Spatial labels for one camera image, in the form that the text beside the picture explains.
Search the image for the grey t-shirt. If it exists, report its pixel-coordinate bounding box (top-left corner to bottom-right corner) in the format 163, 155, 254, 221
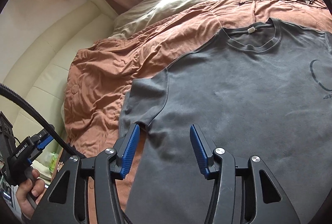
119, 18, 331, 223

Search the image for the person's left hand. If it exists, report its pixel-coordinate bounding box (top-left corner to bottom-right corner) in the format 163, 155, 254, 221
16, 169, 46, 219

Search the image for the green tissue pack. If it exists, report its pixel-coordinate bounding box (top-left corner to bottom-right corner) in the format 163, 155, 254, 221
43, 152, 59, 174

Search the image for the orange-brown quilt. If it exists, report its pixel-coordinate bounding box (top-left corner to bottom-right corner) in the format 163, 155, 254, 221
63, 0, 332, 212

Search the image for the cream padded headboard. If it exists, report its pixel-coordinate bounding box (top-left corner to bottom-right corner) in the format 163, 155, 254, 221
0, 0, 119, 180

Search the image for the black corrugated cable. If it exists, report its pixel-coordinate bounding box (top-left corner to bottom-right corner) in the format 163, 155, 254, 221
0, 82, 86, 160

